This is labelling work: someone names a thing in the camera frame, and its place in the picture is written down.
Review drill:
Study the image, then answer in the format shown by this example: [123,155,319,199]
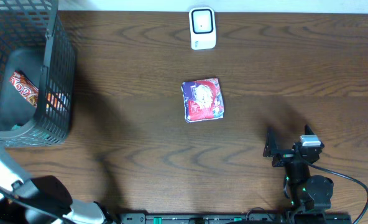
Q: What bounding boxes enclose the purple red snack bag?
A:
[181,78,224,123]

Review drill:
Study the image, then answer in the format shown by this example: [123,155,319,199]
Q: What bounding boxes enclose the white barcode scanner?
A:
[188,7,217,50]

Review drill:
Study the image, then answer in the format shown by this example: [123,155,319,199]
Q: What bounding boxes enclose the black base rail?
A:
[118,211,352,224]

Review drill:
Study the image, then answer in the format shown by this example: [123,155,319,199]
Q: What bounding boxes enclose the teal snack packet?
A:
[11,124,24,131]

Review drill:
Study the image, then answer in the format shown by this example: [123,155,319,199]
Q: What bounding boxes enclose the red Top chocolate bar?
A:
[9,70,39,108]

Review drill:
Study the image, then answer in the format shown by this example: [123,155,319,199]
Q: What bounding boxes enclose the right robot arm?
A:
[263,125,334,223]

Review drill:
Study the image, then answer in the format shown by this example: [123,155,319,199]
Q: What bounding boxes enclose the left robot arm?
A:
[0,143,121,224]

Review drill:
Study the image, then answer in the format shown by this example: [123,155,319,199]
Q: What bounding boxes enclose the orange white snack packet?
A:
[46,93,67,111]

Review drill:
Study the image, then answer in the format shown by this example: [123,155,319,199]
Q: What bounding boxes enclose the grey plastic mesh basket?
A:
[0,0,76,147]

